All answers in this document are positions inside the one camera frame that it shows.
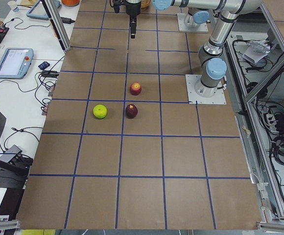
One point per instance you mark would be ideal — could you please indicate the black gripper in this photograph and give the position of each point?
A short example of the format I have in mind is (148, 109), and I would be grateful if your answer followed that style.
(132, 9)

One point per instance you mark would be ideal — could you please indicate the red yellow apple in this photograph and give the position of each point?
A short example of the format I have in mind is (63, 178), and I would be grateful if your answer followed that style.
(135, 88)

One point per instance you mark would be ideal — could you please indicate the dark red apple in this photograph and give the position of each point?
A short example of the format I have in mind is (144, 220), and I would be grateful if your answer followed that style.
(131, 111)

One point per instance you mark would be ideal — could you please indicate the green apple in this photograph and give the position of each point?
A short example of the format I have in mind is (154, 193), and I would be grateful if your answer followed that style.
(100, 111)

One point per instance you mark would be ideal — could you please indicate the orange round object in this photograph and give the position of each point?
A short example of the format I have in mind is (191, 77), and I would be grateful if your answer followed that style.
(70, 3)

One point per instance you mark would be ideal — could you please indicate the black power adapter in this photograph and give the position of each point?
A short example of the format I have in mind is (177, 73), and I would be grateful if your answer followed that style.
(67, 20)

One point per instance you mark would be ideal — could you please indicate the dark blue pouch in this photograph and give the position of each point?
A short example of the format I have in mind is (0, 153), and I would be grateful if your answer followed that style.
(44, 65)

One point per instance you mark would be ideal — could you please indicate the white paper cup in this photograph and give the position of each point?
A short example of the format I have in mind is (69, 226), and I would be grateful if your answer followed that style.
(13, 5)

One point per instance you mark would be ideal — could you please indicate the teach pendant tablet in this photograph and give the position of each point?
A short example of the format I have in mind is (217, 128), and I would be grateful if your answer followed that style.
(15, 62)

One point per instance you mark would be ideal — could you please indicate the crumpled white paper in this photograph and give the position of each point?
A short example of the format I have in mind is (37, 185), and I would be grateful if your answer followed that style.
(256, 51)

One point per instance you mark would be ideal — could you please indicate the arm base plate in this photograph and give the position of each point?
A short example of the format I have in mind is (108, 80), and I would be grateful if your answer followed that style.
(195, 24)
(199, 94)

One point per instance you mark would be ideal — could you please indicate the aluminium frame post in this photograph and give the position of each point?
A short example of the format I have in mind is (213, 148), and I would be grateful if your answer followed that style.
(57, 24)

